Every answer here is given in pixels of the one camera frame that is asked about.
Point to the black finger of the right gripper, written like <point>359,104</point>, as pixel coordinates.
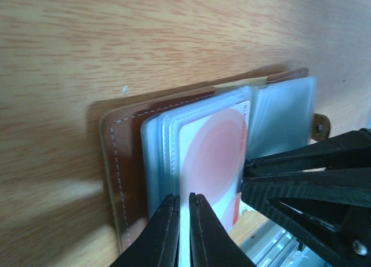
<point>319,193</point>

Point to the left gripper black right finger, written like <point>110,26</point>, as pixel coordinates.
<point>210,244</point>

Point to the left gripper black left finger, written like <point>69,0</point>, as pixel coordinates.
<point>158,243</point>

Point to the white red circle card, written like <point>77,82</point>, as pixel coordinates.
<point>211,152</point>

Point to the brown leather card holder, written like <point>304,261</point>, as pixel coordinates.
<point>140,140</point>

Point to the aluminium front rail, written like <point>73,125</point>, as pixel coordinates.
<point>271,245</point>

